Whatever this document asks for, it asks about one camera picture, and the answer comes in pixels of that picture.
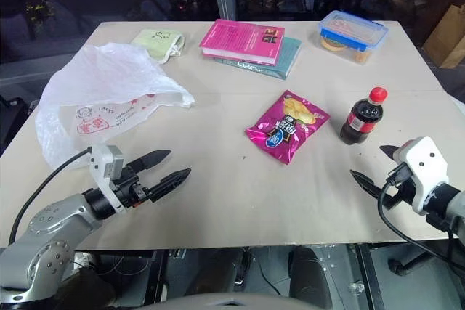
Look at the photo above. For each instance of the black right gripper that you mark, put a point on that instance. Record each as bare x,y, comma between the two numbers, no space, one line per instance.
405,195

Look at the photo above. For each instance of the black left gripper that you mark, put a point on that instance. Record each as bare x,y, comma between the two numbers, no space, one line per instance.
130,190

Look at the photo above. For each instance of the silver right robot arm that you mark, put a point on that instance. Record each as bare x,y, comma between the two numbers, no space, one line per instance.
454,208

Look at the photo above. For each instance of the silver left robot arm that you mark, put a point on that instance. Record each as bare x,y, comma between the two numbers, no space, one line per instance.
47,230

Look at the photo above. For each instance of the cola bottle with red cap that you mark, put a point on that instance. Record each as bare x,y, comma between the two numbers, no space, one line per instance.
361,121

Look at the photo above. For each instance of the pink chips packet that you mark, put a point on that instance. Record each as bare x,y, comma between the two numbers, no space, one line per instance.
287,126

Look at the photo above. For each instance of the white printed plastic bag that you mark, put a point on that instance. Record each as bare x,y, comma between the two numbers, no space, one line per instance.
105,81

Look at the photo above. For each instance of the dark rounded black shape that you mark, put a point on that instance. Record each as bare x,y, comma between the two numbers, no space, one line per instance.
310,277

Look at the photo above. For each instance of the clear container with blue lid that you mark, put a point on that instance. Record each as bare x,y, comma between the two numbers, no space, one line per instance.
352,34

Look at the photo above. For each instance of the dark brown rounded shape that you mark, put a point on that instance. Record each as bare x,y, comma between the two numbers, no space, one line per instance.
85,290

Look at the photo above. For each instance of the teal book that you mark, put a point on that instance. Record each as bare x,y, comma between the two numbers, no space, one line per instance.
287,57

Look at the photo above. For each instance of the brown paper bag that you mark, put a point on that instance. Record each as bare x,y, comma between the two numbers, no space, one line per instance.
448,39

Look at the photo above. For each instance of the pink book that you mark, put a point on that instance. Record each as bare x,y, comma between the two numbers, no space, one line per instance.
239,39

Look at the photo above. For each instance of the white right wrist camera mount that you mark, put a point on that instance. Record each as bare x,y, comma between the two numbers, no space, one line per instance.
425,168

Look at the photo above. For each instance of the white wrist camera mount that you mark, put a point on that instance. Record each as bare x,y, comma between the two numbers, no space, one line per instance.
105,165
425,168

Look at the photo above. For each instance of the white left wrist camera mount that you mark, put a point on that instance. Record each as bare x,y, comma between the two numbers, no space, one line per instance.
105,165

